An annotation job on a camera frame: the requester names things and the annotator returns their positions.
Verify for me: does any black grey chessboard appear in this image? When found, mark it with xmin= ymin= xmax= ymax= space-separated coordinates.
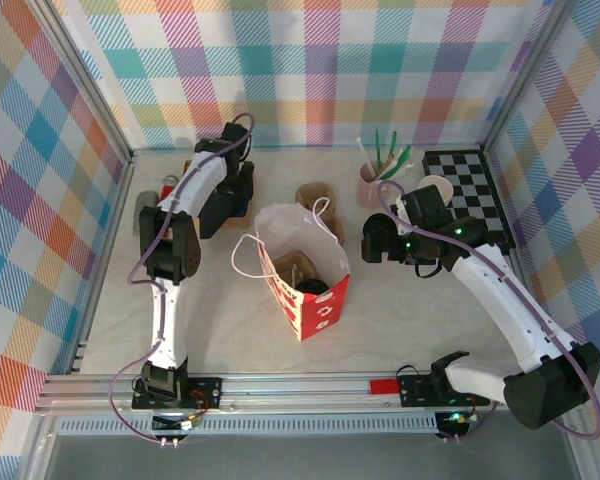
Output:
xmin=421 ymin=148 xmax=517 ymax=251

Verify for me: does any white wrapped straw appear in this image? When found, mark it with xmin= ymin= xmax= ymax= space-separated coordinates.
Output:
xmin=379 ymin=152 xmax=416 ymax=182

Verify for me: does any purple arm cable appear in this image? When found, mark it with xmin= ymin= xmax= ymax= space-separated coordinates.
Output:
xmin=108 ymin=112 xmax=257 ymax=446
xmin=377 ymin=179 xmax=600 ymax=444

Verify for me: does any green white paper cup stack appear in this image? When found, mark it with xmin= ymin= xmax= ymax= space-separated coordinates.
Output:
xmin=418 ymin=174 xmax=455 ymax=206

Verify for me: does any brown pulp cup carrier stack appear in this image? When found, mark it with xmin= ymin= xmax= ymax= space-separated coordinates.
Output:
xmin=293 ymin=182 xmax=347 ymax=246

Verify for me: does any black cup lid stack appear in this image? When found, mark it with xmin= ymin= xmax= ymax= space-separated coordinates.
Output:
xmin=363 ymin=213 xmax=397 ymax=237

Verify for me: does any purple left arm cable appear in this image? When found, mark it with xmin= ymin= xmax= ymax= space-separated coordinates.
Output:
xmin=108 ymin=112 xmax=257 ymax=446

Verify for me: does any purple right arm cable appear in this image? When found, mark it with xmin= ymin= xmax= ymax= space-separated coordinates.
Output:
xmin=377 ymin=179 xmax=600 ymax=444

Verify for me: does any green plastic straw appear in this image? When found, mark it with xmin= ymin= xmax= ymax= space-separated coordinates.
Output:
xmin=378 ymin=144 xmax=413 ymax=180

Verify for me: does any aluminium frame post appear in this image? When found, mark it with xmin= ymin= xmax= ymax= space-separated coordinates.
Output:
xmin=32 ymin=0 xmax=134 ymax=164
xmin=481 ymin=0 xmax=581 ymax=156

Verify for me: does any red white paper gift bag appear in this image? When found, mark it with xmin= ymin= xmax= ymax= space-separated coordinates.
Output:
xmin=230 ymin=197 xmax=352 ymax=343

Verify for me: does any small connector board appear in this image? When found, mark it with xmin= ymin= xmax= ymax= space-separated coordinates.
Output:
xmin=152 ymin=413 xmax=201 ymax=432
xmin=437 ymin=410 xmax=481 ymax=426

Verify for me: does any pink straw holder cup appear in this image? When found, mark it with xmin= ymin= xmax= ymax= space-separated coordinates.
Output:
xmin=355 ymin=162 xmax=389 ymax=209

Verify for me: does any aluminium frame rail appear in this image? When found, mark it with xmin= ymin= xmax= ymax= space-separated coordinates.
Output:
xmin=482 ymin=147 xmax=561 ymax=371
xmin=129 ymin=143 xmax=486 ymax=154
xmin=69 ymin=154 xmax=136 ymax=376

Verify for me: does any red glitter toy microphone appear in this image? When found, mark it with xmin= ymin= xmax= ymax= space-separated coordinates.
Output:
xmin=158 ymin=173 xmax=180 ymax=201

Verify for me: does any wide aluminium base rail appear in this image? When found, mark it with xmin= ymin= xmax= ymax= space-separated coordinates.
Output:
xmin=34 ymin=368 xmax=589 ymax=417

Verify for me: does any grey slotted cable duct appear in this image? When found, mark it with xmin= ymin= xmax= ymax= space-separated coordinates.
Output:
xmin=54 ymin=417 xmax=440 ymax=437

